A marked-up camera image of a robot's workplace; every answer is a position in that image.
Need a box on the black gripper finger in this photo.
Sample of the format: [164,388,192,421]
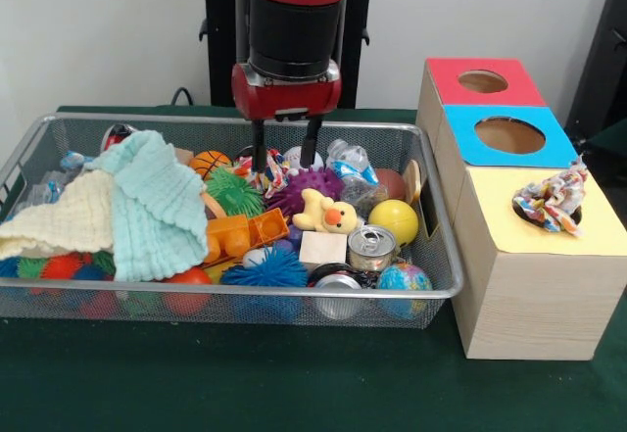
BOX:
[251,119,268,188]
[299,116,322,169]

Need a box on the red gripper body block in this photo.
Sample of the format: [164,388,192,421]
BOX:
[230,61,343,122]

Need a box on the colourful patterned cloth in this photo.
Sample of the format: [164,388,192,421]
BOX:
[233,147,291,198]
[511,155,591,240]

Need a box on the mint waffle cloth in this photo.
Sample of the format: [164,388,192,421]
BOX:
[87,129,210,282]

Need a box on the cream waffle cloth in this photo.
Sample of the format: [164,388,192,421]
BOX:
[0,169,117,260]

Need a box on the shallow metal mesh bin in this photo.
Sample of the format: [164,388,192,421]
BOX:
[0,112,465,329]

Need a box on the wooden box with three holes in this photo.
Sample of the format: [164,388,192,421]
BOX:
[414,57,627,360]

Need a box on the white ball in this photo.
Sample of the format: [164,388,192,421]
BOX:
[282,145,325,173]

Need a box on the purple spiky ball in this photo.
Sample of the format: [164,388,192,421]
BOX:
[266,167,345,217]

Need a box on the large dark green spiky ball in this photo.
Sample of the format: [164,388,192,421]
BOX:
[204,167,268,220]

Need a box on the mini basketball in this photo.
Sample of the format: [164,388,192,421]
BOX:
[188,150,233,181]

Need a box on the yellow duck plush toy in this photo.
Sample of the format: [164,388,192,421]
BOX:
[293,187,364,236]

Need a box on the orange toy building brick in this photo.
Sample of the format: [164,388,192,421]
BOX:
[203,210,290,264]

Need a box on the yellow plastic ball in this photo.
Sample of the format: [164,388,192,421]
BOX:
[367,199,421,247]

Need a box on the open silver tin can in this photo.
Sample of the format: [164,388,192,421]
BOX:
[347,224,399,272]

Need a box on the dark green tablecloth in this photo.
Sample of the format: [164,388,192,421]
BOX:
[0,104,627,432]

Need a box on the black upright panel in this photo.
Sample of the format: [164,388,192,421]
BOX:
[562,0,627,147]

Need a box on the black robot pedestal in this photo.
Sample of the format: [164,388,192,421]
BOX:
[188,0,396,109]

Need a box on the black cable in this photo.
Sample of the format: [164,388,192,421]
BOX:
[169,86,198,107]

